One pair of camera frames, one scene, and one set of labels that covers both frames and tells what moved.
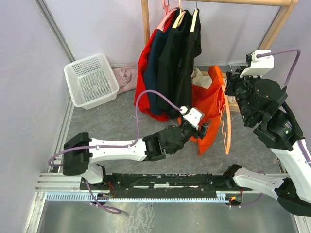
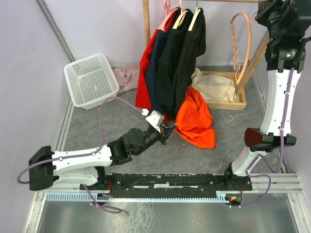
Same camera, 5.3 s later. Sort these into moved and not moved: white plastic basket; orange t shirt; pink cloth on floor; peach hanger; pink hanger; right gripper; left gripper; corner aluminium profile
Moved: orange t shirt; peach hanger; left gripper; right gripper
Not moved: pink cloth on floor; white plastic basket; pink hanger; corner aluminium profile
